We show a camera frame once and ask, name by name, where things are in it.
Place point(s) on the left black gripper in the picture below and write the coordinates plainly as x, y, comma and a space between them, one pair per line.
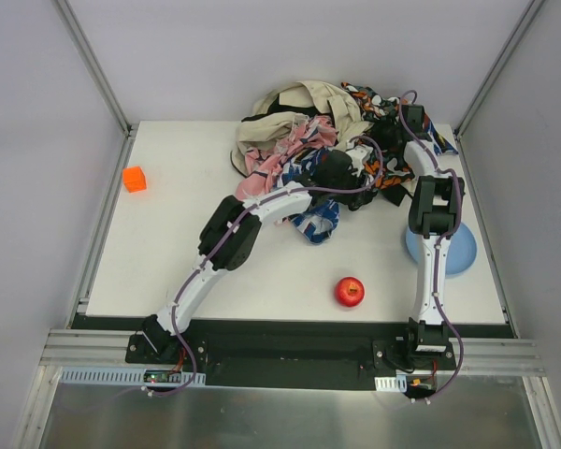
355, 152

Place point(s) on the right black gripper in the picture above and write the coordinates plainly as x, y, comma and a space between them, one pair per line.
390, 136

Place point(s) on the orange grey patterned cloth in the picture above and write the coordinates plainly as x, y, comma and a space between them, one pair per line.
392, 185

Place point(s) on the pink cloth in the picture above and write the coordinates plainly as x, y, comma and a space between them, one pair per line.
280, 154

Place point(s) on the beige cloth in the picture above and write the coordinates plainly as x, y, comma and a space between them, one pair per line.
311, 98

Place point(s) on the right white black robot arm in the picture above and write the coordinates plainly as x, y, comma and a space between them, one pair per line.
434, 217

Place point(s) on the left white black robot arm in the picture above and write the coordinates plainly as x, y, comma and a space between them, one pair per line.
225, 243

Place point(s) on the red apple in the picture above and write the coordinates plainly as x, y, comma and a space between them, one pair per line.
349, 292

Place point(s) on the light blue plate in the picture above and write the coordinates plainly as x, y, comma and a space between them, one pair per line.
462, 253

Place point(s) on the orange cube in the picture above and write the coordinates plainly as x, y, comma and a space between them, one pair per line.
133, 179

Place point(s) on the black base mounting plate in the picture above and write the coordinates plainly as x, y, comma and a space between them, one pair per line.
280, 354

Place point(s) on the right aluminium frame post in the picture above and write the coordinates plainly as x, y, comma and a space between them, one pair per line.
520, 29

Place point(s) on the aluminium frame post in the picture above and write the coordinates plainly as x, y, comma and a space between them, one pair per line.
520, 29
86, 53

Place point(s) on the right white slotted cable duct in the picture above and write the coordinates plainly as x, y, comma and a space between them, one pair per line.
391, 384

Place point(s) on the white slotted cable duct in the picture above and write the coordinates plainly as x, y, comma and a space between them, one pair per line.
391, 384
130, 377

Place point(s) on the left aluminium frame post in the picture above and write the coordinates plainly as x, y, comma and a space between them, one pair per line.
86, 53

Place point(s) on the front aluminium rail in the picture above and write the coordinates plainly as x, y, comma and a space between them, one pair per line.
107, 348

